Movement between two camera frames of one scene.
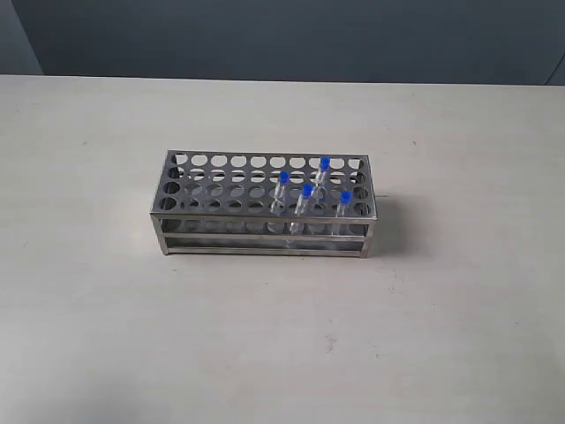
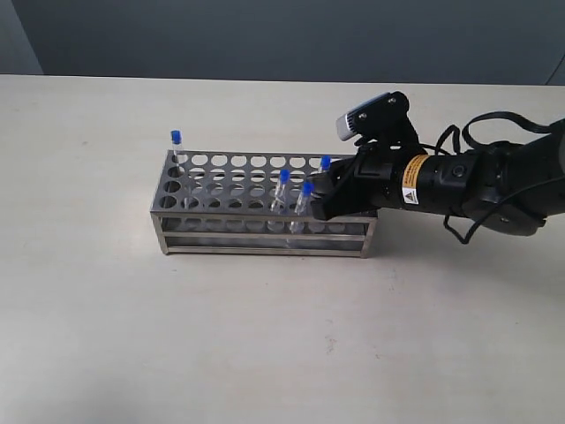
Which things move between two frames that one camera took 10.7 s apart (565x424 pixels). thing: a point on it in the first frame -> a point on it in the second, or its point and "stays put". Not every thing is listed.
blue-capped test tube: (346, 201) -> (176, 141)
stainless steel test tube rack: (265, 202) stays put
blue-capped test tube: (277, 207) stays put
